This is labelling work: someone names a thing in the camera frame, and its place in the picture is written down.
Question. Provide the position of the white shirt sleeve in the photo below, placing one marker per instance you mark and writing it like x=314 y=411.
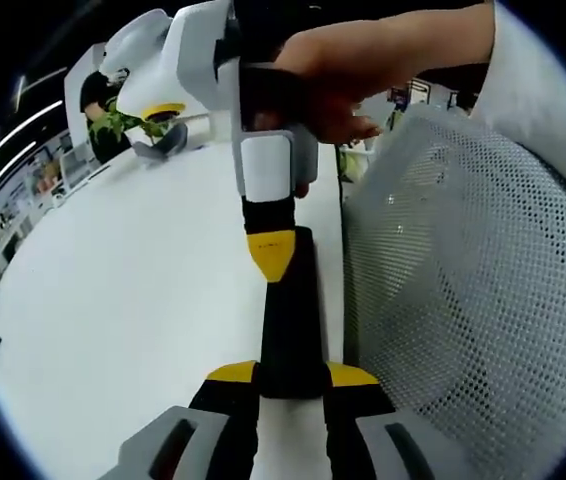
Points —
x=533 y=90

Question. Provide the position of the black curved device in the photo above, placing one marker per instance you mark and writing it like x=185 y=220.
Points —
x=165 y=142

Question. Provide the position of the person's right hand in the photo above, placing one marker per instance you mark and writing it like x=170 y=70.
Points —
x=333 y=85

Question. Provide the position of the ceiling light strip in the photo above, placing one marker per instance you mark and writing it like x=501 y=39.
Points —
x=23 y=131

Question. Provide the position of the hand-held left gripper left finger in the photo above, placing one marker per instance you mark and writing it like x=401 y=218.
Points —
x=213 y=430

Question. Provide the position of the white mesh laundry basket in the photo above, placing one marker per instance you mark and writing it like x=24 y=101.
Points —
x=463 y=300

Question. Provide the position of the green potted plant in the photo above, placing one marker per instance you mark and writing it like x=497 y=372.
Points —
x=110 y=122

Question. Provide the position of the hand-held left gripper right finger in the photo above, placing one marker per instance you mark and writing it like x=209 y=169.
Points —
x=358 y=430

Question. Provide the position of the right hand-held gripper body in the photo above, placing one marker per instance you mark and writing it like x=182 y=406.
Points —
x=203 y=55

